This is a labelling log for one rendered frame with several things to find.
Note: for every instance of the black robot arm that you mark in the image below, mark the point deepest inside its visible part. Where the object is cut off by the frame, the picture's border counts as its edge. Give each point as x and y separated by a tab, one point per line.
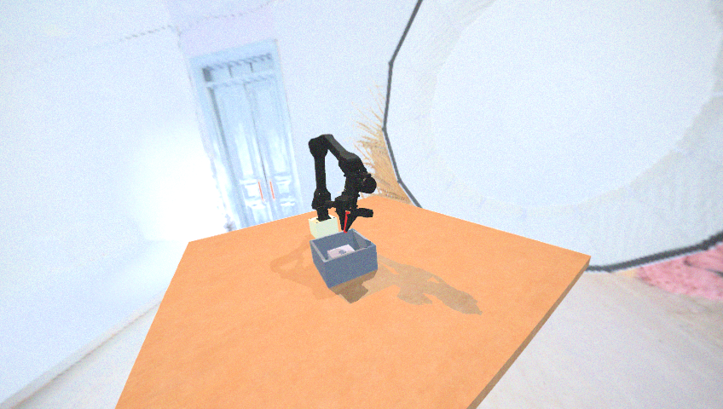
357	178

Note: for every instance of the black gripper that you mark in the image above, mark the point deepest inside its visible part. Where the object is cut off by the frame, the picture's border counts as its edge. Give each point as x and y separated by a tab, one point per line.
354	212

